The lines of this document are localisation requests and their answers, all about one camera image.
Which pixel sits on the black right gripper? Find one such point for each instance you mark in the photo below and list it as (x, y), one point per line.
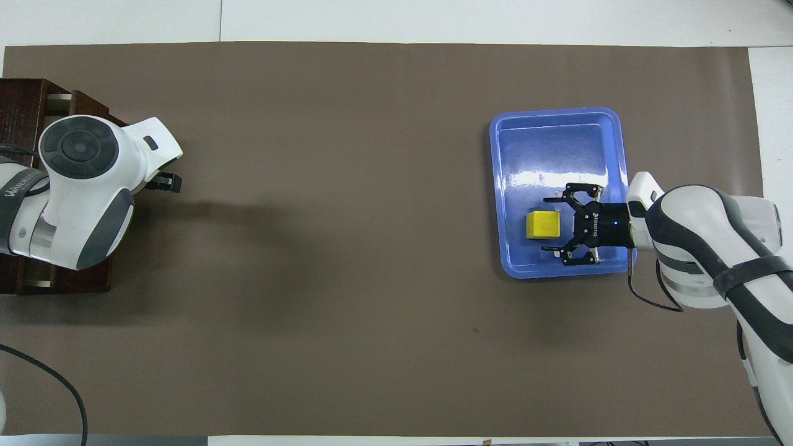
(604, 226)

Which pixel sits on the yellow cube block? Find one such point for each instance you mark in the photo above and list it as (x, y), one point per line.
(543, 225)

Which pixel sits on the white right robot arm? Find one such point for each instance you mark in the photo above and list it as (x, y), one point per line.
(700, 241)

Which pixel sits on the dark wooden cabinet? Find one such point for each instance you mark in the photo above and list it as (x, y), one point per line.
(21, 111)

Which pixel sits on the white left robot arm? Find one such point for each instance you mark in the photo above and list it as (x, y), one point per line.
(80, 204)

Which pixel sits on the brown paper mat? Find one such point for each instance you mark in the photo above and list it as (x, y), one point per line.
(372, 279)

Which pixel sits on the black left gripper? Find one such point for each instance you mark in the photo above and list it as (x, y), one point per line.
(156, 176)

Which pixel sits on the blue plastic tray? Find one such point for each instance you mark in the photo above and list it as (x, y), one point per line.
(557, 148)

